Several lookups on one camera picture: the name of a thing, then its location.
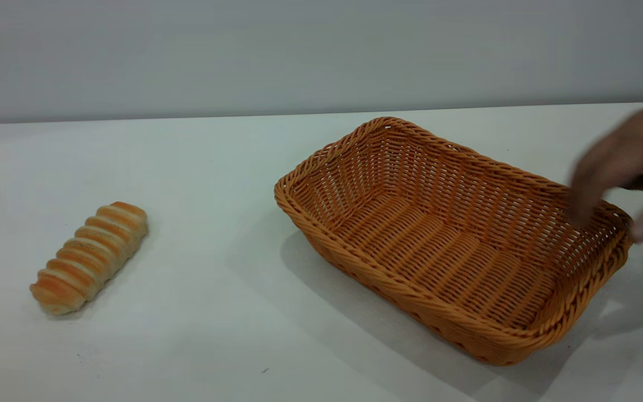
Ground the orange woven wicker basket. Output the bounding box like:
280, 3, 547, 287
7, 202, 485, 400
274, 116, 633, 366

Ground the ridged golden bread roll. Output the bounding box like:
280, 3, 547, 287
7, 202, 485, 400
30, 201, 149, 317

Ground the bare person's hand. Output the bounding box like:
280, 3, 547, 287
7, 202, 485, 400
569, 103, 643, 243

